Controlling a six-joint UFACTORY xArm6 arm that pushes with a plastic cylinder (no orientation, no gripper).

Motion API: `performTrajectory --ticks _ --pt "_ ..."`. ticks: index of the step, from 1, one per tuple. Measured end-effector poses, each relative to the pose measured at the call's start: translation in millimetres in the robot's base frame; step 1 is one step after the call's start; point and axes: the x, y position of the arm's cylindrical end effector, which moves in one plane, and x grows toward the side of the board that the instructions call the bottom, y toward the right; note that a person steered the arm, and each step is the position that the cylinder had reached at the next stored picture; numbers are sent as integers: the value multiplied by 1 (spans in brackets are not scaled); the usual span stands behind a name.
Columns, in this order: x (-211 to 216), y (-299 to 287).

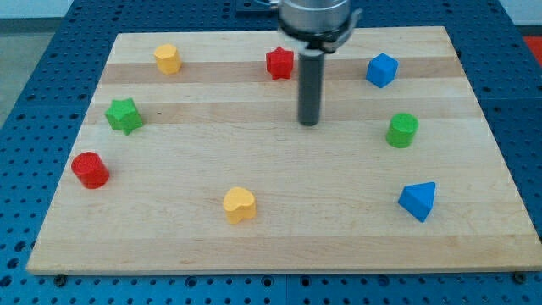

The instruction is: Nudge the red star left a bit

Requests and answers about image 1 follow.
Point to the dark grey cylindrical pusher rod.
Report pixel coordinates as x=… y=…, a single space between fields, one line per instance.
x=310 y=81

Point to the red star block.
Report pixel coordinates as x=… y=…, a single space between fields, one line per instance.
x=279 y=63

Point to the green star block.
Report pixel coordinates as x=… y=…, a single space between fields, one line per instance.
x=123 y=115

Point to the blue cube block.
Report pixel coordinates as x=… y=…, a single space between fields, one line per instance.
x=382 y=70

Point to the green cylinder block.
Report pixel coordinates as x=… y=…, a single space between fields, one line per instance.
x=402 y=129

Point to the yellow hexagon block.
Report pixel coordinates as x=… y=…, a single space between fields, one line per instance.
x=167 y=59

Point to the light wooden board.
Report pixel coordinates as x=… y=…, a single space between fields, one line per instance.
x=327 y=196

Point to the yellow heart block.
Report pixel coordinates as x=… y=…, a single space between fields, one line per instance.
x=239 y=204

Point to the blue triangular prism block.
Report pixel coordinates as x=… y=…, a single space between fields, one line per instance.
x=418 y=199

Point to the red cylinder block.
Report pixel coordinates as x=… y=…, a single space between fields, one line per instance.
x=90 y=170

